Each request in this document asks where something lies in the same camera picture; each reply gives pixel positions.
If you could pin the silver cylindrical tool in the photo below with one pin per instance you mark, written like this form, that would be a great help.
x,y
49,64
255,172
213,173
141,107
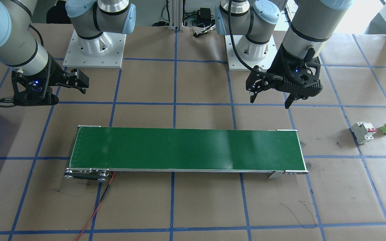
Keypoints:
x,y
206,30

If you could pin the green belt conveyor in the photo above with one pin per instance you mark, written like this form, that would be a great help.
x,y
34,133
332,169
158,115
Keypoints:
x,y
186,149

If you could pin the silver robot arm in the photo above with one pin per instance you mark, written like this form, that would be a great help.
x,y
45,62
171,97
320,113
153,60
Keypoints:
x,y
8,36
313,20

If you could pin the metal bar frame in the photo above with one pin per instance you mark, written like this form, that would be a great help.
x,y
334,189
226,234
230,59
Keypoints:
x,y
172,20

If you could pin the white circuit breaker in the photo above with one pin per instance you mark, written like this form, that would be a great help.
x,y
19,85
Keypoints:
x,y
362,132

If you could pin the white square base plate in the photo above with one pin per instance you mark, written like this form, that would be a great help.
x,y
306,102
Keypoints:
x,y
112,57
240,63

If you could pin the black power adapter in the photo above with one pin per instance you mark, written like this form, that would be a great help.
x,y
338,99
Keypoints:
x,y
204,15

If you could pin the white vented device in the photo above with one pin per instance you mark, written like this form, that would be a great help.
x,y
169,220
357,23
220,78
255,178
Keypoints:
x,y
292,10

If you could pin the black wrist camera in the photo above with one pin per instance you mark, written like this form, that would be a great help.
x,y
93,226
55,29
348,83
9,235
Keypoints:
x,y
35,92
300,85

